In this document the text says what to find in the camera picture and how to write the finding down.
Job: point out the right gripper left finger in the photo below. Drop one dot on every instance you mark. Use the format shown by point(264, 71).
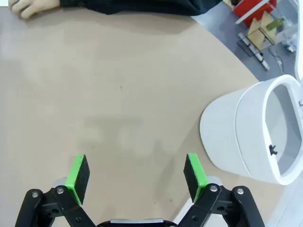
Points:
point(78, 179)

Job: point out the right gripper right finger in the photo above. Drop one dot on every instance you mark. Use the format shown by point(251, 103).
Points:
point(195, 179)

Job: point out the person's left forearm black sleeve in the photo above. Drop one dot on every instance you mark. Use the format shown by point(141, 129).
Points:
point(142, 6)

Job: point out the person's left hand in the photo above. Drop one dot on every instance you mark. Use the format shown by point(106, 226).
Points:
point(33, 6)

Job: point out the white lidded trash bin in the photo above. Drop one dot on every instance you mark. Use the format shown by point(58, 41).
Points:
point(225, 132)

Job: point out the green glass bottle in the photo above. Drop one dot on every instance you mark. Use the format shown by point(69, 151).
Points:
point(274, 24)

